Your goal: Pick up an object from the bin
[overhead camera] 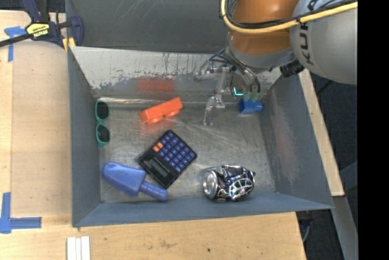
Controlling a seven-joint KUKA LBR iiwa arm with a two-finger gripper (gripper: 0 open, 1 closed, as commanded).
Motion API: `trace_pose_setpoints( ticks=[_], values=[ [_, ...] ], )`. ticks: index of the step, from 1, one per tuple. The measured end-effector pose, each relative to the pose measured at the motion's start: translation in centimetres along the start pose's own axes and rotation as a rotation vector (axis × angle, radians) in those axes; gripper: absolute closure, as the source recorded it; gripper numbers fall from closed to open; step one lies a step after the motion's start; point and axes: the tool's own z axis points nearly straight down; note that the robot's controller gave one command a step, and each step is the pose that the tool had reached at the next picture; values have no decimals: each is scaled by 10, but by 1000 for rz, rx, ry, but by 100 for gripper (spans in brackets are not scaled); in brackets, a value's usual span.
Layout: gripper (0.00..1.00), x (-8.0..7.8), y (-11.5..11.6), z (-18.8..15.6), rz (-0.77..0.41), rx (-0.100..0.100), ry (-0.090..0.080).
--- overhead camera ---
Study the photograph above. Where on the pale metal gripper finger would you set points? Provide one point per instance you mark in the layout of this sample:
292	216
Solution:
217	102
208	72

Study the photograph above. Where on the blue toy trowel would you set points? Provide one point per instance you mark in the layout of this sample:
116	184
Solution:
124	176

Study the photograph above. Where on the green sunglasses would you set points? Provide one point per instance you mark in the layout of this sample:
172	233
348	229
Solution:
102	111

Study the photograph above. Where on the small blue block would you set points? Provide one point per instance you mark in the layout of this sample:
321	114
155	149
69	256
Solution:
247	107

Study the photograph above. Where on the black cylinder on white bracket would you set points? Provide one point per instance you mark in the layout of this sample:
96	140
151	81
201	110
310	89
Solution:
291	68

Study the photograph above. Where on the crushed silver and black can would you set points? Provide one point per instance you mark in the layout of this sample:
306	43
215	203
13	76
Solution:
231	184

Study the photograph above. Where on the grey metal bin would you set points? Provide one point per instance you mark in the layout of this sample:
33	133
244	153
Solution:
231	146

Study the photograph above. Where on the black calculator with blue keys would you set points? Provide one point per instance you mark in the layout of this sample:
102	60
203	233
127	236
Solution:
170	155

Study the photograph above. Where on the orange toy block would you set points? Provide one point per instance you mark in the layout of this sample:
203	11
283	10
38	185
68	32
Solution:
159	111

